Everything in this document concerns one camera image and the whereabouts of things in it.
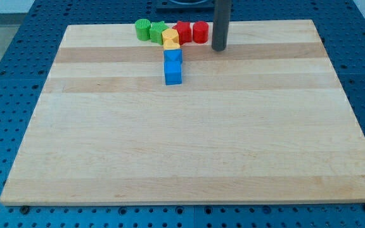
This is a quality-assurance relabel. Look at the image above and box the blue triangle block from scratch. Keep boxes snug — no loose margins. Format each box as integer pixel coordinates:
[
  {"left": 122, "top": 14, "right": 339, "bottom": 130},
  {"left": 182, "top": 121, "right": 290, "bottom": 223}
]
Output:
[{"left": 163, "top": 49, "right": 183, "bottom": 63}]

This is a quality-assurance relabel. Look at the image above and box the red star block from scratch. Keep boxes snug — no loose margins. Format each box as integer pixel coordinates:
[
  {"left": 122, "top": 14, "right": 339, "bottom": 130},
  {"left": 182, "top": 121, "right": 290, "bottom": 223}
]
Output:
[{"left": 172, "top": 21, "right": 192, "bottom": 45}]

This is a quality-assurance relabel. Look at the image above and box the green star block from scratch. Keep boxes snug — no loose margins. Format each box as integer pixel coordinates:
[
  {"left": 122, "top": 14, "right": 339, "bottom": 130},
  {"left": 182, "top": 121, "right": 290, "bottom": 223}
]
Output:
[{"left": 149, "top": 21, "right": 168, "bottom": 46}]

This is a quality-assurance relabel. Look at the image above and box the yellow heart block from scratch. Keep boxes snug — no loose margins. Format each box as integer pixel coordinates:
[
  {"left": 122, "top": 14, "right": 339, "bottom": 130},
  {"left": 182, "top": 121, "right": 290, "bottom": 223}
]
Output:
[{"left": 163, "top": 39, "right": 181, "bottom": 51}]

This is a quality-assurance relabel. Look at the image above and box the red cylinder block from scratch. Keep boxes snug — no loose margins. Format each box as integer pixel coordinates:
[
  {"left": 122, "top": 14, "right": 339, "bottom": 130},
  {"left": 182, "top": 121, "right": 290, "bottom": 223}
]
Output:
[{"left": 193, "top": 21, "right": 209, "bottom": 44}]

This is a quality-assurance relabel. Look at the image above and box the yellow hexagon block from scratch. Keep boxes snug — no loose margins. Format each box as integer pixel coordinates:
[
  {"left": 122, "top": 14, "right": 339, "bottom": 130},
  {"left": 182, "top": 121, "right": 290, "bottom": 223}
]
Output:
[{"left": 162, "top": 28, "right": 179, "bottom": 44}]

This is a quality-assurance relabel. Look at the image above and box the blue cube block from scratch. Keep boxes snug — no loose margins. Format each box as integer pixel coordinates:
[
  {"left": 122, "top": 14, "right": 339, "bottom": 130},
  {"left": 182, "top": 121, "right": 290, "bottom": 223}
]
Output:
[{"left": 163, "top": 61, "right": 182, "bottom": 86}]

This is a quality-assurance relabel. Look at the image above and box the wooden board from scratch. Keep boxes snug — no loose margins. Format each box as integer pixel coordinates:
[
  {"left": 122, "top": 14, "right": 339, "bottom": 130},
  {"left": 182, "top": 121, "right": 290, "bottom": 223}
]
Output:
[{"left": 0, "top": 20, "right": 365, "bottom": 206}]

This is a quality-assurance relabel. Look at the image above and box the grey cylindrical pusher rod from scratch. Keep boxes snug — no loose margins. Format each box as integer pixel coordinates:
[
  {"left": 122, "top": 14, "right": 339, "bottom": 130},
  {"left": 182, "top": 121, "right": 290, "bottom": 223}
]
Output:
[{"left": 211, "top": 0, "right": 232, "bottom": 51}]

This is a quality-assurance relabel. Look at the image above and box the green cylinder block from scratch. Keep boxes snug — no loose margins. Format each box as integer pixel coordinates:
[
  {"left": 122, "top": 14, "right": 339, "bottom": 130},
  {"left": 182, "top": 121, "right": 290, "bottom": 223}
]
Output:
[{"left": 134, "top": 18, "right": 151, "bottom": 41}]

